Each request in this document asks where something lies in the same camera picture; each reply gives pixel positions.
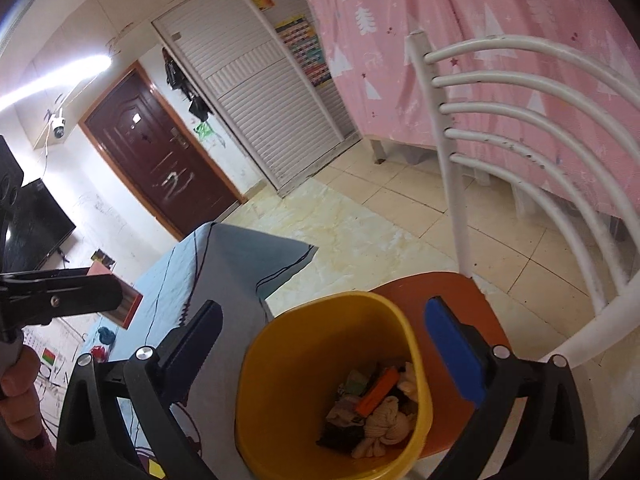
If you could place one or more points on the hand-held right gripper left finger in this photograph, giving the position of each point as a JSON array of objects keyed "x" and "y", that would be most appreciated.
[{"x": 197, "y": 355}]

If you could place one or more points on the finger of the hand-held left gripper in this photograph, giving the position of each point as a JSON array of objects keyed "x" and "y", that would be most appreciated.
[
  {"x": 45, "y": 274},
  {"x": 75, "y": 300}
]

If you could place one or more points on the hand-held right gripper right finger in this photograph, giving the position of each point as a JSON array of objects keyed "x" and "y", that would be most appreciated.
[{"x": 455, "y": 355}]

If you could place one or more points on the brown red box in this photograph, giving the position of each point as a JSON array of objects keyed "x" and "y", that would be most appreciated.
[{"x": 125, "y": 305}]

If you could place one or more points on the yellow plastic bin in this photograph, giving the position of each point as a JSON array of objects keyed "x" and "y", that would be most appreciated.
[{"x": 280, "y": 360}]

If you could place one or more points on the orange block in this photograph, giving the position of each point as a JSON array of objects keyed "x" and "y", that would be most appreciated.
[{"x": 378, "y": 391}]

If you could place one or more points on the beige knotted cloth ball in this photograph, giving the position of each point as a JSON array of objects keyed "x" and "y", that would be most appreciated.
[{"x": 385, "y": 425}]

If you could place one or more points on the person's left forearm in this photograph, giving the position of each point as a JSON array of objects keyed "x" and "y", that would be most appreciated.
[{"x": 25, "y": 460}]

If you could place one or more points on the person's left hand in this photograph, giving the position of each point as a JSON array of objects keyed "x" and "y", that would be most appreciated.
[{"x": 20, "y": 395}]

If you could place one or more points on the teal small object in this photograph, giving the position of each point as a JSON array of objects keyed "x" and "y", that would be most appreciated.
[{"x": 106, "y": 336}]

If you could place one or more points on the black flat television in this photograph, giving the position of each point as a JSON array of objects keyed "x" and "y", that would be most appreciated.
[{"x": 40, "y": 225}]

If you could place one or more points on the red small object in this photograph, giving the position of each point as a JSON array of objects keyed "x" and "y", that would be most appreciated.
[{"x": 99, "y": 354}]

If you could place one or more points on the blue printed table cloth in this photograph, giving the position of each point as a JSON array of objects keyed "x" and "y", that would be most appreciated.
[{"x": 230, "y": 270}]

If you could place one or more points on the green wrapper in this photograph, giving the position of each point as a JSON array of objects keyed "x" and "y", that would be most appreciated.
[{"x": 357, "y": 382}]

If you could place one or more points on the white light strip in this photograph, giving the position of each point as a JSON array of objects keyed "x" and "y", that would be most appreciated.
[{"x": 60, "y": 77}]

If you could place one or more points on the yellow small object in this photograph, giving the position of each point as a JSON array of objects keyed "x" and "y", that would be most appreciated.
[{"x": 157, "y": 471}]

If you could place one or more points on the black scrap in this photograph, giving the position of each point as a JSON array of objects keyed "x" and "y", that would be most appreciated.
[{"x": 337, "y": 437}]

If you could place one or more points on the dark brown door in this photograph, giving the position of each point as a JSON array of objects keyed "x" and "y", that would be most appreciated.
[{"x": 155, "y": 160}]

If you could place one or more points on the white metal chair orange seat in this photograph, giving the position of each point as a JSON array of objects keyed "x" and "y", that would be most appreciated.
[{"x": 452, "y": 200}]

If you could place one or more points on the large black hanging bag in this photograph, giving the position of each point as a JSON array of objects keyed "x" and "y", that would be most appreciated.
[{"x": 175, "y": 72}]

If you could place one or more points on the green hanging plastic bag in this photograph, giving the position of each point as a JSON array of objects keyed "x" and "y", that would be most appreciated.
[{"x": 205, "y": 131}]

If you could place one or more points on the small black hanging bag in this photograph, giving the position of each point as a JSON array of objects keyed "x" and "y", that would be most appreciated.
[{"x": 198, "y": 106}]

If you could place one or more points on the white louvred wardrobe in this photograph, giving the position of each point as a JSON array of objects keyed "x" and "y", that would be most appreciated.
[{"x": 260, "y": 100}]

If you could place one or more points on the pink tree print curtain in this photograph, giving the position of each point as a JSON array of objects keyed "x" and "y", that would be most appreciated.
[{"x": 525, "y": 0}]

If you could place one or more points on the dark wall sticker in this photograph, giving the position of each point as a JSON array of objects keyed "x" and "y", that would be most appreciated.
[{"x": 103, "y": 258}]

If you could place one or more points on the red green wall sticker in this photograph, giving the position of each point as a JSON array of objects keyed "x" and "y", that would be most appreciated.
[{"x": 49, "y": 357}]

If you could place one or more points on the white security camera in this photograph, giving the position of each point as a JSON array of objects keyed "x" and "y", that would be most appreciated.
[{"x": 56, "y": 127}]

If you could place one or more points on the small orange wall poster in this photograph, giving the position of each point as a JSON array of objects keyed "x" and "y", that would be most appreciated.
[{"x": 261, "y": 0}]

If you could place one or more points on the colourful grid wall poster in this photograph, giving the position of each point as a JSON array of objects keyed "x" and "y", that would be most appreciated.
[{"x": 302, "y": 50}]

